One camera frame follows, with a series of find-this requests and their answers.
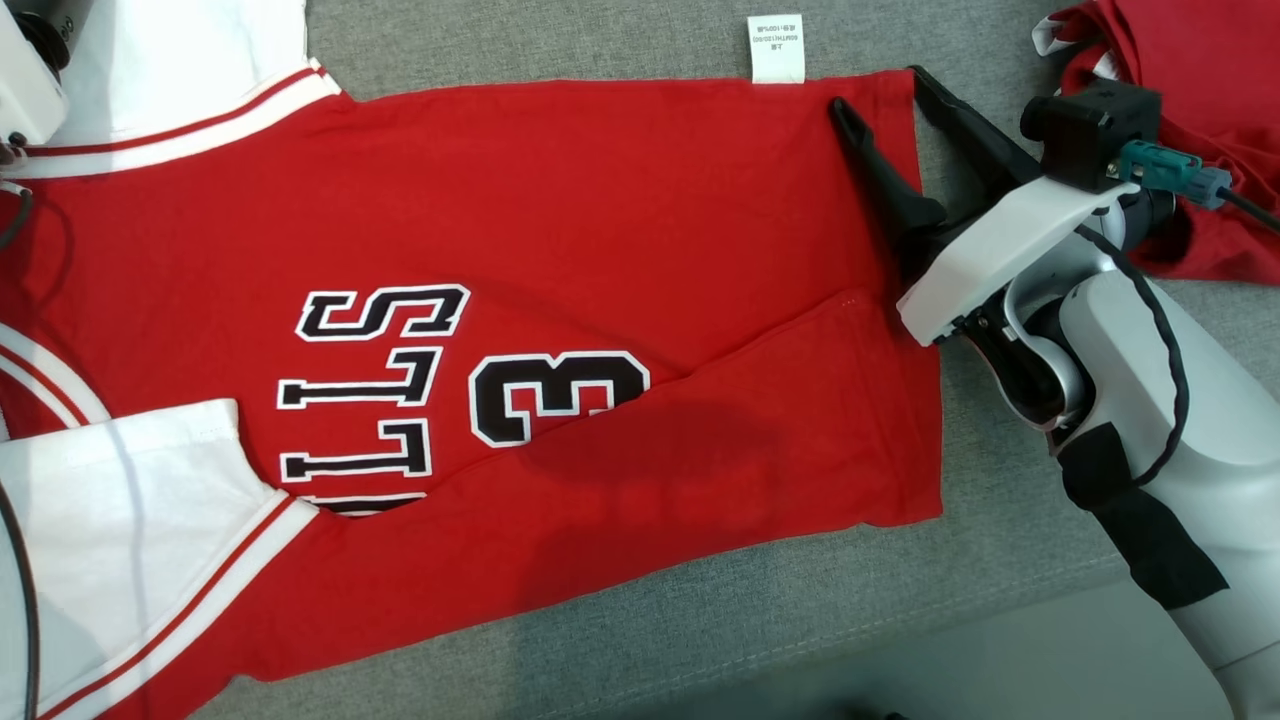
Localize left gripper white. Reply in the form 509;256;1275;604
0;14;71;152

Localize grey fabric sofa cushion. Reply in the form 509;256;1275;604
190;0;1280;720

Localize red shorts white side stripe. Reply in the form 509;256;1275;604
1032;0;1280;287

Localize right teal camera connector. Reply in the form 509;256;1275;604
1117;139;1234;212

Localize red bulls jersey white sleeves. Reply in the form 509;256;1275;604
0;0;947;720

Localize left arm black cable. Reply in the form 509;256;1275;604
0;178;42;720

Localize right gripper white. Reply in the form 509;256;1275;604
827;66;1142;432

